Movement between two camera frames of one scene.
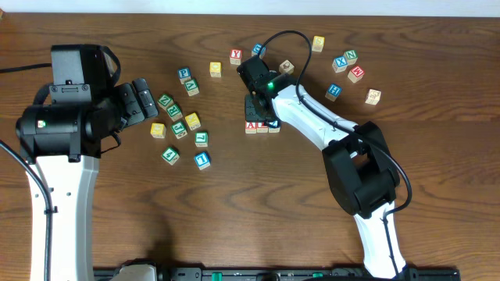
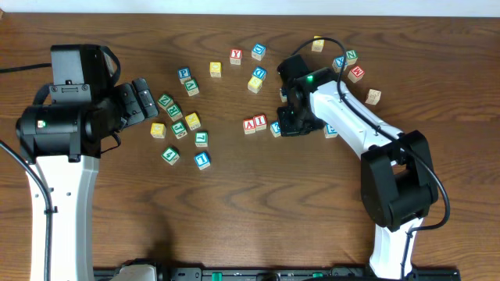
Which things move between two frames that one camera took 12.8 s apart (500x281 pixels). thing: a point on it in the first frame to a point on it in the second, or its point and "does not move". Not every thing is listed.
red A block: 251,127 does not move
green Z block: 165,101 does not move
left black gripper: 133,112 does not move
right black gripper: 250,113 to 288,129
